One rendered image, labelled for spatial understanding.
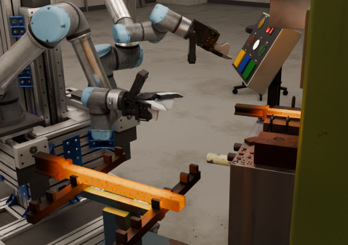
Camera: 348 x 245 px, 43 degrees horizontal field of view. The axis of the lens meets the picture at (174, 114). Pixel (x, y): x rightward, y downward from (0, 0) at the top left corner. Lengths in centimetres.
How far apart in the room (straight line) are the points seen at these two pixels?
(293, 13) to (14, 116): 117
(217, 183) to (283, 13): 192
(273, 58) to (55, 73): 98
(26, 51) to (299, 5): 92
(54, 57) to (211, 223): 127
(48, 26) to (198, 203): 163
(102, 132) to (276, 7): 76
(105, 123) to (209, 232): 115
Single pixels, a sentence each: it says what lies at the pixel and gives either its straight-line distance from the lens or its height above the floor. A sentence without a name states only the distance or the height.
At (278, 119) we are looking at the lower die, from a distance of 137.
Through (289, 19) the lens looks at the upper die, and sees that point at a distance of 125.
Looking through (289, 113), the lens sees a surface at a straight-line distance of 138.
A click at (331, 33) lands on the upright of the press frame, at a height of 133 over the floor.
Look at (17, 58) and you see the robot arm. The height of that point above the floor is 113.
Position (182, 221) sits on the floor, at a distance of 264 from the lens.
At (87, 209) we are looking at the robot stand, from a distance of 242.
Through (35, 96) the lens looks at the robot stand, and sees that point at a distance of 210.
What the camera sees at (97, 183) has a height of 101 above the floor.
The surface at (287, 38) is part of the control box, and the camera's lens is 178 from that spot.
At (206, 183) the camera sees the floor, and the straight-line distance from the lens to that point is 302.
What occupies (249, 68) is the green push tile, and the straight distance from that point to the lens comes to 183.
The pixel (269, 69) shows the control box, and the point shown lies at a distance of 179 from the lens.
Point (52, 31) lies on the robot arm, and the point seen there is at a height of 123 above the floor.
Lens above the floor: 148
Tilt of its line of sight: 21 degrees down
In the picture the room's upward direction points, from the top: 1 degrees counter-clockwise
